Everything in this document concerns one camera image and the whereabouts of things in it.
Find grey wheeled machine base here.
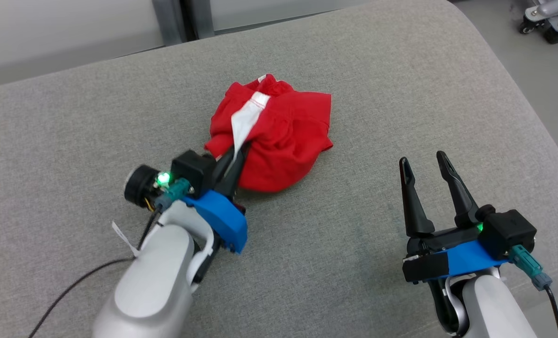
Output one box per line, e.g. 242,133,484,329
519,0,558,45

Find black round left gripper motor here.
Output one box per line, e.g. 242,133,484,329
124,165,162,207

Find red shorts with white stripe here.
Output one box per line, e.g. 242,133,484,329
204,74,334,193

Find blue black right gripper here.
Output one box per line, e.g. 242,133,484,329
400,151,510,282

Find black left cable teal plug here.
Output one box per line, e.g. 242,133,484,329
28,178,190,338

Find black right cable teal plug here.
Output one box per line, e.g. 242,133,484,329
509,245,558,338

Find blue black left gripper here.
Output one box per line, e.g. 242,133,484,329
181,143,252,254

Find grey metal wall post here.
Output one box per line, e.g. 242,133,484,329
152,0,215,46

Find black cable teal plug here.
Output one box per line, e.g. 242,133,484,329
28,178,190,338
509,245,558,338

